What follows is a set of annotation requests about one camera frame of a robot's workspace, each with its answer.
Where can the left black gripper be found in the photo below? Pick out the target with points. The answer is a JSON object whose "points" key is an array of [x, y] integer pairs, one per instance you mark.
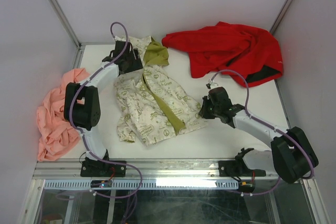
{"points": [[137, 64]]}

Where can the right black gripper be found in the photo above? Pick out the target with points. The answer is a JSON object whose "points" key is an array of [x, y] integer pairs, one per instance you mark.
{"points": [[202, 112]]}

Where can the cream green patterned jacket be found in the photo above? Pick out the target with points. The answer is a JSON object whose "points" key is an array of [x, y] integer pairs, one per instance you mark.
{"points": [[154, 107]]}

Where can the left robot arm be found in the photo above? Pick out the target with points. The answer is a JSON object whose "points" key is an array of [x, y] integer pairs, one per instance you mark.
{"points": [[82, 104]]}

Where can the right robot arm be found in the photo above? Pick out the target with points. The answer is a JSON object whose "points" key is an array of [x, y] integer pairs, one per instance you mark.
{"points": [[291, 155]]}

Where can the red garment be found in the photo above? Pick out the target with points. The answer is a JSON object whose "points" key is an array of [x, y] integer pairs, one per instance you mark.
{"points": [[250, 55]]}

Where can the pink garment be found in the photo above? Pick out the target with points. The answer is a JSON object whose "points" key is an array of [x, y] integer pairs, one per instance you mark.
{"points": [[58, 137]]}

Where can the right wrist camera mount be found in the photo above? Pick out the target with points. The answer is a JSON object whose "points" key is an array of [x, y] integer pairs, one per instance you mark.
{"points": [[211, 84]]}

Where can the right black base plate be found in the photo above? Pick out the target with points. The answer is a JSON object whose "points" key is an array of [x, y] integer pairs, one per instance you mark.
{"points": [[233, 168]]}

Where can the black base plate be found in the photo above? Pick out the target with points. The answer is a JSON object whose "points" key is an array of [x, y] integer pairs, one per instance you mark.
{"points": [[91, 168], [233, 168]]}

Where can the white slotted cable duct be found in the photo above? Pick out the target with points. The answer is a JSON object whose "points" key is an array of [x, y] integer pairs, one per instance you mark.
{"points": [[146, 184]]}

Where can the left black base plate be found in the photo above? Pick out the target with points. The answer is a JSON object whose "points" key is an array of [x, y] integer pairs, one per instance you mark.
{"points": [[91, 168]]}

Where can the left aluminium corner post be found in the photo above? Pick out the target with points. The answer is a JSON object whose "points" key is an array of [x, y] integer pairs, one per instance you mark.
{"points": [[65, 22]]}

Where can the aluminium corner post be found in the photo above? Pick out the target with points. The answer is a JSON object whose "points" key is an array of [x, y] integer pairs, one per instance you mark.
{"points": [[284, 9], [65, 22]]}

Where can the aluminium front rail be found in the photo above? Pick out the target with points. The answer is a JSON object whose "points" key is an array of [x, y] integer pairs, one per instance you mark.
{"points": [[70, 168]]}

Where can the right aluminium corner post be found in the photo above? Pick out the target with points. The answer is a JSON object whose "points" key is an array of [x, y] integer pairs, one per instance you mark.
{"points": [[284, 9]]}

